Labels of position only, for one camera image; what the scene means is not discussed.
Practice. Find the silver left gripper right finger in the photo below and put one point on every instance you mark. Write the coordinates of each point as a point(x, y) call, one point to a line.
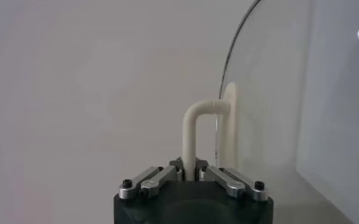
point(231, 182)

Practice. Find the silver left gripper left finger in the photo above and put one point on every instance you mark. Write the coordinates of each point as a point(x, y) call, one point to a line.
point(154, 181)

